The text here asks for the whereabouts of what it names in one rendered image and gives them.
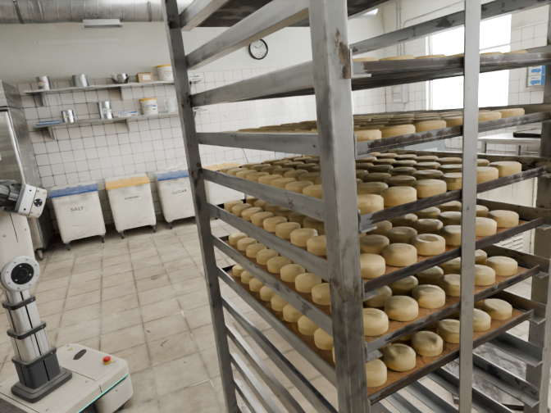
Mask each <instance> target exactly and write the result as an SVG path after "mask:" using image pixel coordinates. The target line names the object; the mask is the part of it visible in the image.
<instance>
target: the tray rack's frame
mask: <svg viewBox="0 0 551 413"><path fill-rule="evenodd" d="M307 1H308V12H309V23H310V35H311V45H312V67H313V78H314V89H315V100H316V121H317V133H318V143H319V154H320V166H321V186H322V198H323V209H324V220H325V232H326V252H327V264H328V275H329V285H330V307H331V318H332V329H333V340H334V351H335V373H336V383H337V394H338V406H339V413H368V401H367V371H366V355H365V340H364V324H363V309H362V278H361V262H360V247H359V232H358V216H357V185H356V170H355V154H354V138H353V109H352V93H351V77H350V61H349V45H348V15H347V0H307ZM480 7H481V0H464V40H463V98H462V212H461V270H460V328H459V386H458V413H471V386H472V351H473V316H474V282H475V247H476V179H477V144H478V110H479V75H480ZM546 102H551V64H550V65H545V73H544V98H543V103H546ZM540 157H551V123H542V125H541V138H540ZM536 207H539V208H545V209H550V210H551V178H547V179H546V178H538V190H537V203H536ZM534 255H536V256H542V257H545V258H548V259H550V270H549V275H547V276H545V277H543V278H542V279H537V278H535V277H532V281H531V299H532V300H535V301H537V302H541V303H543V304H545V305H547V314H546V320H544V321H543V322H541V323H539V324H534V323H531V322H530V321H529V333H528V341H529V342H531V343H534V344H536V345H538V346H540V347H543V348H544V358H543V362H542V363H540V364H539V365H537V366H536V367H535V368H534V367H532V366H530V365H527V364H526V381H527V382H529V383H531V384H533V385H535V386H536V387H538V388H541V391H540V402H539V403H538V404H536V405H535V406H533V407H532V408H530V407H529V406H527V405H526V404H524V411H523V413H547V407H548V396H549V376H550V366H551V228H549V229H546V230H541V229H535V241H534Z"/></svg>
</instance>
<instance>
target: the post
mask: <svg viewBox="0 0 551 413"><path fill-rule="evenodd" d="M161 2H162V11H163V16H164V22H165V27H166V37H167V42H168V48H169V53H170V59H171V68H172V74H173V79H174V84H175V94H176V99H177V104H178V110H179V115H180V125H181V130H182V135H183V140H184V150H185V155H186V161H187V166H188V172H189V182H190V187H191V192H192V198H193V203H194V213H195V218H196V223H197V228H198V238H199V243H200V249H201V254H202V259H203V269H204V274H205V280H206V285H207V295H208V301H209V306H210V311H211V316H212V326H213V331H214V337H215V342H216V352H217V357H218V362H219V367H220V373H221V382H222V388H223V393H224V399H225V408H226V413H239V410H238V404H237V398H236V393H235V382H234V376H233V371H232V365H231V359H230V349H229V344H228V338H227V332H226V326H225V317H224V311H223V306H222V300H221V290H220V284H219V278H218V273H217V267H216V257H215V251H214V245H213V240H212V229H211V224H210V218H209V212H208V207H207V196H206V191H205V185H204V179H203V169H202V163H201V157H200V152H199V146H198V136H197V130H196V124H195V119H194V109H193V103H192V98H191V92H190V87H189V76H188V71H187V65H186V59H185V54H184V43H183V38H182V32H181V26H180V16H179V10H178V5H177V0H161Z"/></svg>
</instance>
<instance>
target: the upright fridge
mask: <svg viewBox="0 0 551 413"><path fill-rule="evenodd" d="M21 109H22V107H21V104H20V98H19V94H18V91H17V88H16V87H14V86H12V85H10V84H7V83H5V82H3V81H1V80H0V154H1V158H2V160H0V180H15V181H16V182H17V183H22V184H28V185H31V186H34V187H37V188H42V184H41V181H40V178H39V172H38V168H37V165H36V161H35V158H34V153H33V149H32V146H31V142H30V136H29V133H28V130H27V126H26V123H25V117H24V113H23V110H21ZM26 219H27V222H28V226H29V228H30V236H31V240H32V245H33V249H34V251H37V253H38V256H39V260H40V261H41V260H43V258H42V255H43V253H42V250H43V249H45V248H46V246H47V245H50V244H51V243H49V241H50V238H51V237H52V234H53V229H52V223H51V220H50V216H49V213H48V208H47V204H46V201H45V203H44V206H43V211H42V214H41V216H39V218H29V217H26Z"/></svg>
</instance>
